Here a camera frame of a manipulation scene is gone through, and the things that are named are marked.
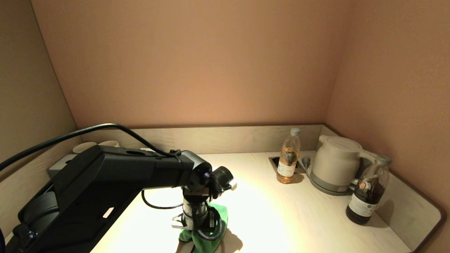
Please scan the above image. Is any green microfibre cloth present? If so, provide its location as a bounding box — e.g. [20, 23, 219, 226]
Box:
[178, 204, 229, 253]

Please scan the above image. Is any black recessed table socket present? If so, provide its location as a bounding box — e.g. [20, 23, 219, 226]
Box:
[269, 156, 306, 174]

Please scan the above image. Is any light tea plastic bottle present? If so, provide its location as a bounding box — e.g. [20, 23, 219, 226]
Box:
[276, 128, 302, 184]

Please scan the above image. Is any grey kettle base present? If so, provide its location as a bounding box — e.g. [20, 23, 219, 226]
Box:
[309, 173, 358, 196]

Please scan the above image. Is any grey-blue tissue box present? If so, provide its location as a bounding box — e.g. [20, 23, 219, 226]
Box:
[47, 154, 78, 178]

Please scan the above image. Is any white electric kettle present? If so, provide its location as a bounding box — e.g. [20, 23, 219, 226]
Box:
[311, 135, 381, 186]

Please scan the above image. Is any dark tea plastic bottle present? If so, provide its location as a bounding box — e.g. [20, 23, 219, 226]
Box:
[346, 155, 393, 225]

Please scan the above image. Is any black wrist camera white cap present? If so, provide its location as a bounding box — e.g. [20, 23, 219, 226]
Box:
[211, 166, 237, 192]

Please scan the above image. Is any grey power plug with cord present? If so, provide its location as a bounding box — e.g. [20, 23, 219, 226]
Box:
[302, 156, 316, 182]

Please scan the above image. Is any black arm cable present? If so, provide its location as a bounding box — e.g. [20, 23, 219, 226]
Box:
[0, 123, 177, 173]

